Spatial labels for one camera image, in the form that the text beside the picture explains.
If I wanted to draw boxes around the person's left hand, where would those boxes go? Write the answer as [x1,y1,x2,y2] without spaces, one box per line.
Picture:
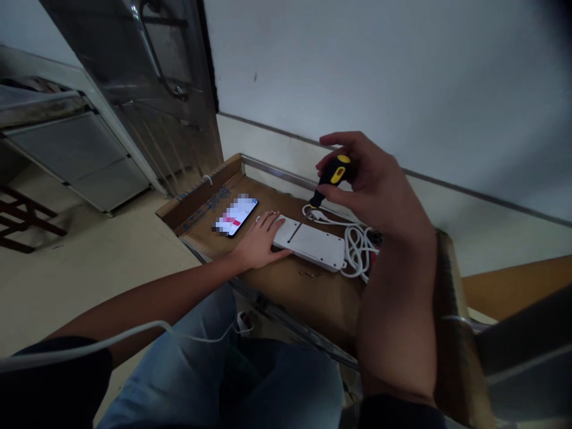
[229,209,294,271]

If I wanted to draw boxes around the person's right hand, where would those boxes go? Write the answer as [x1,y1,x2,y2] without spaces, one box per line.
[315,130,437,252]

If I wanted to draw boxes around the white power strip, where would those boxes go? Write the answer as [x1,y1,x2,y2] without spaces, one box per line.
[271,214,349,273]

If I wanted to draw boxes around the black and yellow screwdriver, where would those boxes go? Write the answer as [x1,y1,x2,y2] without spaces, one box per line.
[307,154,352,212]

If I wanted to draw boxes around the black smartphone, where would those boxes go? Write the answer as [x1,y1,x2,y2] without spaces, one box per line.
[213,194,260,240]

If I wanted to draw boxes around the brown cardboard sheet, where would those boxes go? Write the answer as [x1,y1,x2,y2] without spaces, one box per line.
[155,154,497,429]

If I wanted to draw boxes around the person's legs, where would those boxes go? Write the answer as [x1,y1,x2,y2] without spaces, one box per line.
[95,285,359,429]

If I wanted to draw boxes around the light wooden board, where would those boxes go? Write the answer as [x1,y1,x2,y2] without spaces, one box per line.
[460,253,572,324]

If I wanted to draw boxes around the grey metal door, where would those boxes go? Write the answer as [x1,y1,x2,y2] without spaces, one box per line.
[39,0,224,198]

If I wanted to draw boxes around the grey metal cabinet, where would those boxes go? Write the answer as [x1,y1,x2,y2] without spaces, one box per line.
[0,76,154,220]

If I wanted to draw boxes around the dark wooden stool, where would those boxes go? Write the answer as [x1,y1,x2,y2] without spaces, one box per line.
[0,183,69,256]

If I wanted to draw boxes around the white power strip cable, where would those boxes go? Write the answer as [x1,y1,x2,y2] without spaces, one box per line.
[301,203,381,285]

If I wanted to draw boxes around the thin white charging cable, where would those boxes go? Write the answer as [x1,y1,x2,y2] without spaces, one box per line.
[0,309,256,372]

